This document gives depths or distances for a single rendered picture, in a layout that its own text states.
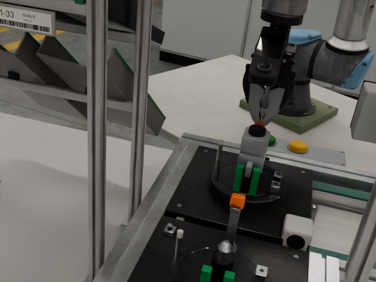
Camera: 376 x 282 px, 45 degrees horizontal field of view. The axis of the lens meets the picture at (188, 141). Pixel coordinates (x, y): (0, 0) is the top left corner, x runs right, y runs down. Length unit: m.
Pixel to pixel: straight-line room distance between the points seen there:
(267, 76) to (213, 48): 3.40
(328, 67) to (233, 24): 2.72
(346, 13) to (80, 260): 0.89
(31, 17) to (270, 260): 0.47
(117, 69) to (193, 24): 3.42
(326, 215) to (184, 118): 0.56
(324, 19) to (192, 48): 1.17
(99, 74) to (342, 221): 0.56
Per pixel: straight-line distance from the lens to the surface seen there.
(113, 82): 0.74
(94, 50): 0.58
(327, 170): 0.99
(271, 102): 0.84
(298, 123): 1.35
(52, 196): 0.99
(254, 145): 0.78
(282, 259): 0.72
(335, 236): 0.89
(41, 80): 0.84
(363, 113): 0.63
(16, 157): 1.13
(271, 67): 0.74
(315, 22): 3.85
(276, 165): 0.94
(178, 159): 0.94
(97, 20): 0.56
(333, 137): 1.38
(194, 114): 1.36
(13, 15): 0.62
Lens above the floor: 1.44
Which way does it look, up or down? 29 degrees down
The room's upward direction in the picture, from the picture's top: 6 degrees clockwise
